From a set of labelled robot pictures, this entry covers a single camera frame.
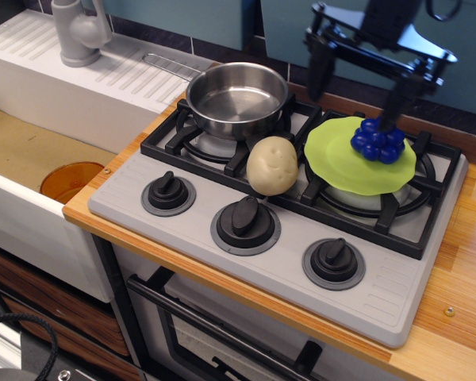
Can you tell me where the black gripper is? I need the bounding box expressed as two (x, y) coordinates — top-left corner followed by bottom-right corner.
(305, 1), (459, 131)

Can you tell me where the blue plastic blueberry cluster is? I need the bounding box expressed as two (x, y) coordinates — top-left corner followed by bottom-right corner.
(350, 118), (405, 164)

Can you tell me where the beige toy potato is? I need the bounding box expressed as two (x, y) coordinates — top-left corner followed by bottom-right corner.
(246, 136), (298, 196)

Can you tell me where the lime green plate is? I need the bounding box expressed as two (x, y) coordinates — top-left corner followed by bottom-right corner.
(304, 117), (417, 196)

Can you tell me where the stainless steel pot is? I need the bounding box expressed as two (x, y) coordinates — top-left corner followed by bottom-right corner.
(142, 53), (290, 143)

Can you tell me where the grey toy stove top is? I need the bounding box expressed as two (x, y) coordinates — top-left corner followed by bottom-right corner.
(87, 94), (470, 350)

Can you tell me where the black middle stove knob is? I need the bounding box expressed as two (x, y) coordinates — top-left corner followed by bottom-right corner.
(210, 196), (282, 256)

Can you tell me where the black stove knob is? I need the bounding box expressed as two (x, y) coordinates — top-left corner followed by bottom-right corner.
(301, 238), (366, 291)
(210, 196), (282, 256)
(141, 171), (196, 217)

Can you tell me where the black right stove knob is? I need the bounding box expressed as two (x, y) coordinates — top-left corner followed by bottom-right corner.
(301, 238), (366, 291)

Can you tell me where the black left stove knob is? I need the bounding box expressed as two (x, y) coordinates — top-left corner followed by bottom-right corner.
(141, 171), (196, 217)

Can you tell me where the black burner grate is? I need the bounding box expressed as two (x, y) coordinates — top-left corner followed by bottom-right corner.
(140, 96), (466, 259)

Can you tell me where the grey toy faucet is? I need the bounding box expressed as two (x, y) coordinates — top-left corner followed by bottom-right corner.
(51, 0), (112, 67)

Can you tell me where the toy oven door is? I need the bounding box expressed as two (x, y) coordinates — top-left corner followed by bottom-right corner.
(113, 246), (395, 380)

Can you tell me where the white toy sink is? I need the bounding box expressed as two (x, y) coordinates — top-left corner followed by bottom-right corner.
(0, 10), (209, 302)

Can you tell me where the orange plastic cup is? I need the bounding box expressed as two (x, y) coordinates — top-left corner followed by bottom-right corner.
(40, 161), (104, 204)

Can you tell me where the wood grain drawer unit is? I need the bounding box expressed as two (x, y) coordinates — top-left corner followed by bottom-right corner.
(0, 248), (140, 380)

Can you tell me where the black oven door handle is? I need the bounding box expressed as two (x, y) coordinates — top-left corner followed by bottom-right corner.
(126, 275), (322, 380)

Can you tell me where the black cable bottom left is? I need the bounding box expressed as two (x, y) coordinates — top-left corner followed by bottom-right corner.
(0, 312), (60, 381)

